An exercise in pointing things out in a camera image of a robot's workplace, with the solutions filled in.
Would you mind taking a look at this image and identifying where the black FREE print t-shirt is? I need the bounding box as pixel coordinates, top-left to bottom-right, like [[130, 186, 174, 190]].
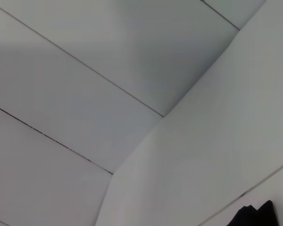
[[225, 200, 280, 226]]

